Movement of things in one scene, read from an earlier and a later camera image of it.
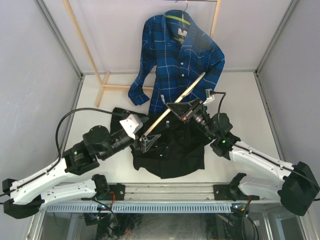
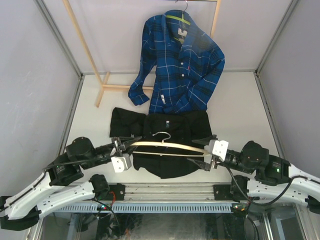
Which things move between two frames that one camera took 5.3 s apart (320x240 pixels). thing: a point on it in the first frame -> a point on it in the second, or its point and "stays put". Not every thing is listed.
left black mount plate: [116, 193] stays put
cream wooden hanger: [167, 112] -> [173, 144]
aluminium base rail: [164, 193] stays put
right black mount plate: [224, 192] stays put
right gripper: [181, 109] -> [205, 166]
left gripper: [146, 142] -> [126, 142]
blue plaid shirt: [177, 50] stays put
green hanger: [180, 19] stays put
